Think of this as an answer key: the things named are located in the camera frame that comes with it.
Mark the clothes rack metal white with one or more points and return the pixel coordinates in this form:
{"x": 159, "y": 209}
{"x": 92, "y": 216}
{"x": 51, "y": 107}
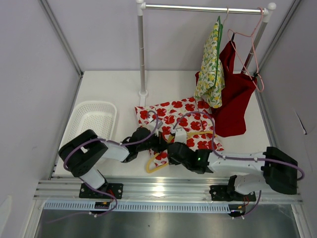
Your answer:
{"x": 266, "y": 14}

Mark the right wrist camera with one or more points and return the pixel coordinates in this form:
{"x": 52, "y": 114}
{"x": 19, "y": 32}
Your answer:
{"x": 180, "y": 135}

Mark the red garment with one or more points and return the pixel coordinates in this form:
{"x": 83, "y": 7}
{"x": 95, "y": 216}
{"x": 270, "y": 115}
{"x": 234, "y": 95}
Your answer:
{"x": 229, "y": 118}

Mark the aluminium rail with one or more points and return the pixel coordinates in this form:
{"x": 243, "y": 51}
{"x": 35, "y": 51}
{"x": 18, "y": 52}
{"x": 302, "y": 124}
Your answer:
{"x": 135, "y": 189}

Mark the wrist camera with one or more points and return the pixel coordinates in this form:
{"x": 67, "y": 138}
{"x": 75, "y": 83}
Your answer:
{"x": 155, "y": 125}
{"x": 180, "y": 135}

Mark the left aluminium frame post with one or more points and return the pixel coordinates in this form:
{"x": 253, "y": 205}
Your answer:
{"x": 60, "y": 35}

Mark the right aluminium frame post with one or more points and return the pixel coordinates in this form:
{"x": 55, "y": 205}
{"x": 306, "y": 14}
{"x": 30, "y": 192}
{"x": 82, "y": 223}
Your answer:
{"x": 280, "y": 32}

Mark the green plastic hanger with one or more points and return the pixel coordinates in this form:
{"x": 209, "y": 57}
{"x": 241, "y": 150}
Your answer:
{"x": 216, "y": 38}

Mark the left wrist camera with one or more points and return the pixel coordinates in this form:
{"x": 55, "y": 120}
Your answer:
{"x": 155, "y": 125}

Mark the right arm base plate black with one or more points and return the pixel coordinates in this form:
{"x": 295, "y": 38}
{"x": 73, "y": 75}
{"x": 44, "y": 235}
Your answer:
{"x": 222, "y": 193}

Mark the lemon print skirt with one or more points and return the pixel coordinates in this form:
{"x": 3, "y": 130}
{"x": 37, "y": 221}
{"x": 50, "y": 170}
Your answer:
{"x": 204, "y": 87}

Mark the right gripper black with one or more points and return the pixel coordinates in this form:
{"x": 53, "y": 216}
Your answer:
{"x": 172, "y": 161}

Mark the white plastic basket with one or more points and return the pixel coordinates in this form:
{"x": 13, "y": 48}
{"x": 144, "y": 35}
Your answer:
{"x": 99, "y": 116}

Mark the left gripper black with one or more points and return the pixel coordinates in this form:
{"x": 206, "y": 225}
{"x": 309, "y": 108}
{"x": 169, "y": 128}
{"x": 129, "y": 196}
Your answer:
{"x": 161, "y": 145}

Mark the pink wire hanger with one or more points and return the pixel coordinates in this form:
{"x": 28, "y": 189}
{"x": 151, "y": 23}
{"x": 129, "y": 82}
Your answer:
{"x": 250, "y": 52}

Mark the yellow plastic hanger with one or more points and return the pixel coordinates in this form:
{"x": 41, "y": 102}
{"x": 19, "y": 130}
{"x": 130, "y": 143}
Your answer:
{"x": 153, "y": 168}

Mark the red flower print cloth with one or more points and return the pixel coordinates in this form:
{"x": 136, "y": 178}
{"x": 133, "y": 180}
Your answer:
{"x": 184, "y": 113}

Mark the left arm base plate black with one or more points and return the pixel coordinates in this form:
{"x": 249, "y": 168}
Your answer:
{"x": 115, "y": 189}

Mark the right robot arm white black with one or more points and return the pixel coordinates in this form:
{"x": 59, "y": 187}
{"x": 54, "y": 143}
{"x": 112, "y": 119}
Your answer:
{"x": 250, "y": 172}

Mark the aluminium frame post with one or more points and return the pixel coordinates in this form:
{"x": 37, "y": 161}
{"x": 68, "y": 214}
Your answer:
{"x": 280, "y": 32}
{"x": 60, "y": 35}

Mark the white slotted cable duct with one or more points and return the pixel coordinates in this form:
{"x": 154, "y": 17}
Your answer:
{"x": 138, "y": 206}

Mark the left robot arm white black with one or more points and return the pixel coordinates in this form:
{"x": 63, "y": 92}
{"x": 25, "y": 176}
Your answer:
{"x": 81, "y": 154}

